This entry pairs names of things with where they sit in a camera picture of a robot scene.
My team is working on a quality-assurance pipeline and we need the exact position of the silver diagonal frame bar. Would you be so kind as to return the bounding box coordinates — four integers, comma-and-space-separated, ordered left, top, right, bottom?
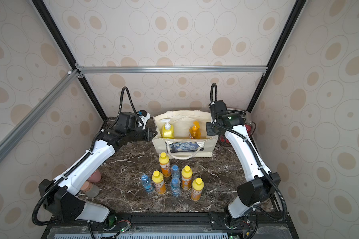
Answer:
0, 69, 78, 163

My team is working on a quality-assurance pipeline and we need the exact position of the silver horizontal frame bar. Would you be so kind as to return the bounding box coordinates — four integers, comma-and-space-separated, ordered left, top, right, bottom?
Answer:
76, 65, 267, 74

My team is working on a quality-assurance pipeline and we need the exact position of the yellow cap juice bottle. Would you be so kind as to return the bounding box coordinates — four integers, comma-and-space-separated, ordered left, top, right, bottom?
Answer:
181, 165, 192, 190
190, 177, 204, 201
159, 152, 171, 178
152, 170, 166, 195

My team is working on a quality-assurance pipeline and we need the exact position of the black frame post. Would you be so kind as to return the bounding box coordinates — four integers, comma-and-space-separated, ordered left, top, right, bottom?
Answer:
32, 0, 108, 121
247, 0, 307, 112

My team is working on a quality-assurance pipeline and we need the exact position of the black right frame post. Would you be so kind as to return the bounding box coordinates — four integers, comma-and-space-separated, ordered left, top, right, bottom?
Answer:
247, 0, 307, 112

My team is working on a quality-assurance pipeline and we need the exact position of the blue cap water bottle rear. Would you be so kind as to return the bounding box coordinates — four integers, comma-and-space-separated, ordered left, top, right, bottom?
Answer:
171, 165, 180, 179

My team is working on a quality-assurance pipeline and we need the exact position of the yellow dish soap pump bottle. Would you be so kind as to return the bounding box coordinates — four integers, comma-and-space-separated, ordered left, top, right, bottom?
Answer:
161, 119, 174, 138

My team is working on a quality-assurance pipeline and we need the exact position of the orange dish soap pump bottle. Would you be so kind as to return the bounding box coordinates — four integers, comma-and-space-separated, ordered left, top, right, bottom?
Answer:
189, 121, 201, 139

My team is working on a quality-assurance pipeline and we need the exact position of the pink plastic cup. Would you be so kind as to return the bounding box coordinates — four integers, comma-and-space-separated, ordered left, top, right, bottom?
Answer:
87, 169, 102, 183

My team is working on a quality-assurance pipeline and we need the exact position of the yellow cap juice bottle rear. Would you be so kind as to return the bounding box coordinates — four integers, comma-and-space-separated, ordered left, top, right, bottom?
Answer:
159, 152, 171, 178

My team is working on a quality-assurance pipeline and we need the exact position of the blue cap water bottle front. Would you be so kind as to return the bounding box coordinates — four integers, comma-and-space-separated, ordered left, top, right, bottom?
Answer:
171, 177, 181, 197

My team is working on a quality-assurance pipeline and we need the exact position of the yellow cap juice bottle left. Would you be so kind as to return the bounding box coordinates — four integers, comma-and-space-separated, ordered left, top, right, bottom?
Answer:
152, 170, 166, 195

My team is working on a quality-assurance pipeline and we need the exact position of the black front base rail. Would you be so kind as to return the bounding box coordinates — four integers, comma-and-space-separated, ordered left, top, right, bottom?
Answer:
42, 212, 298, 239

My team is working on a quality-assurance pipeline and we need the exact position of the yellow cap juice bottle right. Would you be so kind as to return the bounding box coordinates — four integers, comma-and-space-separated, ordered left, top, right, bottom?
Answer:
190, 177, 204, 201

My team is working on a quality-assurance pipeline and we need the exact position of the yellow cap juice bottle middle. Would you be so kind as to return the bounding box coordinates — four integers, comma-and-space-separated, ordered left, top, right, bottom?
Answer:
181, 165, 192, 190

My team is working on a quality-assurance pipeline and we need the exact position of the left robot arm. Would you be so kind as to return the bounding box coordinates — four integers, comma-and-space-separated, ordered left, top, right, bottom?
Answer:
32, 87, 158, 230

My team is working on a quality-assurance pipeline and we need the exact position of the red white toaster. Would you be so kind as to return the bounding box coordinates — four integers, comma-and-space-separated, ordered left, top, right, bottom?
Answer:
218, 108, 256, 147

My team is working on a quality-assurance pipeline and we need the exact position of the black left frame post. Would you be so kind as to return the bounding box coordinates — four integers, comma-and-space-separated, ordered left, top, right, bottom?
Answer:
32, 0, 108, 121

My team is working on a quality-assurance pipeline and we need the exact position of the blue cap water bottle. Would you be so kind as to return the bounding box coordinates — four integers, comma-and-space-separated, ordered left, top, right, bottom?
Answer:
141, 174, 154, 193
171, 165, 180, 179
171, 177, 181, 197

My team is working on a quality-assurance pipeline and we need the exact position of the cream starry night shopping bag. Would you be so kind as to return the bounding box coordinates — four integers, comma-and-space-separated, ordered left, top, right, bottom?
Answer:
152, 110, 218, 160

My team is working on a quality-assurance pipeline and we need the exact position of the blue cap water bottle left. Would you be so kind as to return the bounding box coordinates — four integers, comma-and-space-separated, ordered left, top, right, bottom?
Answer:
141, 174, 154, 193

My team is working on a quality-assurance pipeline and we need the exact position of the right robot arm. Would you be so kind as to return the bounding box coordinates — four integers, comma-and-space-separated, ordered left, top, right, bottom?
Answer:
206, 83, 288, 228

